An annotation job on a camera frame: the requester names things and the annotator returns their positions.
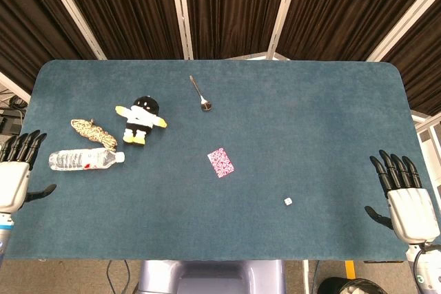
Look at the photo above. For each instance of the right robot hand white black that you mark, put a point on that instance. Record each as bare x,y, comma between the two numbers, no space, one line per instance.
411,211

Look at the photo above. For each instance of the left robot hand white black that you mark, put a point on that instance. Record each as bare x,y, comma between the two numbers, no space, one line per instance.
13,180

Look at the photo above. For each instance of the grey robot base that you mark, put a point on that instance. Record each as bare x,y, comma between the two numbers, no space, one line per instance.
211,276

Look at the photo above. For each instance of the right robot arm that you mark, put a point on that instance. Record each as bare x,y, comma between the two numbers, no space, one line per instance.
425,266

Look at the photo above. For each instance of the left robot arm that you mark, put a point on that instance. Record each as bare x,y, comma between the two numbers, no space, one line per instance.
5,230

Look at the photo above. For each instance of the small white die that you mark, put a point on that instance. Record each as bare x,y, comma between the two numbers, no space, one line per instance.
288,201

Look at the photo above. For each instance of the black electronics pile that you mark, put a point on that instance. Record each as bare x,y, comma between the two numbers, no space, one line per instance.
12,115

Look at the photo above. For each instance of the clear plastic water bottle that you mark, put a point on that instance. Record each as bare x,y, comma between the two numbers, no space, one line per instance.
84,159

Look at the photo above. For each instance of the white metal rack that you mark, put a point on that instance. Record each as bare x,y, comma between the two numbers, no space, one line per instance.
427,135

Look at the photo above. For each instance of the black waste bin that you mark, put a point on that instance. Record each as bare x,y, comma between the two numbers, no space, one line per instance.
346,286

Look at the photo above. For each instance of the black white penguin plush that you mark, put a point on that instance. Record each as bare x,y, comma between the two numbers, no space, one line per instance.
141,120

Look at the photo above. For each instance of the blue felt table mat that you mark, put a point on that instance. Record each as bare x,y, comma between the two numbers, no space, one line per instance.
220,177

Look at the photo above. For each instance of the red patterned playing card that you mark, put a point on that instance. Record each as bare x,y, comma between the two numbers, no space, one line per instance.
220,162

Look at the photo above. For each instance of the metal spoon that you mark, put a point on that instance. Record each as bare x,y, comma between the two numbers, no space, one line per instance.
203,99

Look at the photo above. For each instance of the dark pleated curtain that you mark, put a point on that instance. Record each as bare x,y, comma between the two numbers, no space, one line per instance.
234,8

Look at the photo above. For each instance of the white partition frame post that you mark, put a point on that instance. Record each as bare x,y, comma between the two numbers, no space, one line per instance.
284,10
403,22
181,11
74,11

